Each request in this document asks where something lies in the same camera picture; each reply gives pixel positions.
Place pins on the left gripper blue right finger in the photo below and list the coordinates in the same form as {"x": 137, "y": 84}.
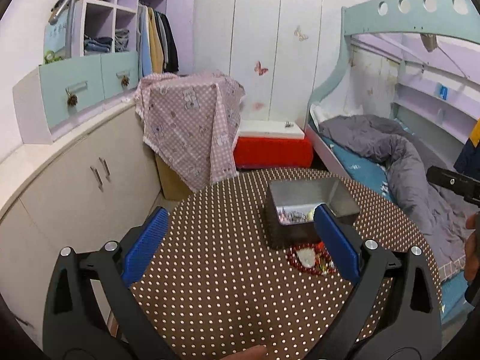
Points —
{"x": 341, "y": 242}

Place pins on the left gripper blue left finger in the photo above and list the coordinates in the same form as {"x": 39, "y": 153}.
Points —
{"x": 140, "y": 244}

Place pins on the person's right hand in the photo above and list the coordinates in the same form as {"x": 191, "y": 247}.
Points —
{"x": 471, "y": 258}

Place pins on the person's left hand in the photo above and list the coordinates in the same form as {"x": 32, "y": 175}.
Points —
{"x": 258, "y": 352}

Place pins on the yellow navy jacket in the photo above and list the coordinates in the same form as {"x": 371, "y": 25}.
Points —
{"x": 468, "y": 161}

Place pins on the grey duvet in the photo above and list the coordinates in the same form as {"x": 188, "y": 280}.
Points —
{"x": 438, "y": 213}

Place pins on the white jade pendant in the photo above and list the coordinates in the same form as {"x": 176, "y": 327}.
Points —
{"x": 307, "y": 257}

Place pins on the grey metal tin box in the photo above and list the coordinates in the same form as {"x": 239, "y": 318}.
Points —
{"x": 290, "y": 206}

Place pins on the beige low cabinet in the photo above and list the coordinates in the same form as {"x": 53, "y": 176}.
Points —
{"x": 92, "y": 193}

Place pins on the brown polka dot tablecloth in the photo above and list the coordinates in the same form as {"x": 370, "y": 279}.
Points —
{"x": 215, "y": 287}

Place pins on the red storage bench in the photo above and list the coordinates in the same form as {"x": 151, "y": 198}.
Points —
{"x": 263, "y": 152}

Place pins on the white foam board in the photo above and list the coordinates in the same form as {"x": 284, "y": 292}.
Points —
{"x": 270, "y": 129}

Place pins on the pink checked cloth cover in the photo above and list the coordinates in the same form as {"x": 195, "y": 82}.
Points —
{"x": 192, "y": 123}

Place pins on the teal drawer unit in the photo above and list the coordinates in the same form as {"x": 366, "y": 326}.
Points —
{"x": 58, "y": 94}

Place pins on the hanging clothes row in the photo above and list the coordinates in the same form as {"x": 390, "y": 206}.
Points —
{"x": 156, "y": 46}

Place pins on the white wardrobe with butterflies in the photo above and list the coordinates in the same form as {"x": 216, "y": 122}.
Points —
{"x": 278, "y": 50}

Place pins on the green plant decoration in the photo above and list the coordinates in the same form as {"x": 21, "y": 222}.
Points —
{"x": 51, "y": 57}

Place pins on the lilac open shelf unit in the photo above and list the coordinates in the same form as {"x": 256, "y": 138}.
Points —
{"x": 99, "y": 26}

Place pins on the curved metal handrail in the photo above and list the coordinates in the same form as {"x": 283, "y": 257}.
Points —
{"x": 69, "y": 6}

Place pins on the teal bunk bed frame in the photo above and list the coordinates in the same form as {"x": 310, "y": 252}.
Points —
{"x": 416, "y": 61}

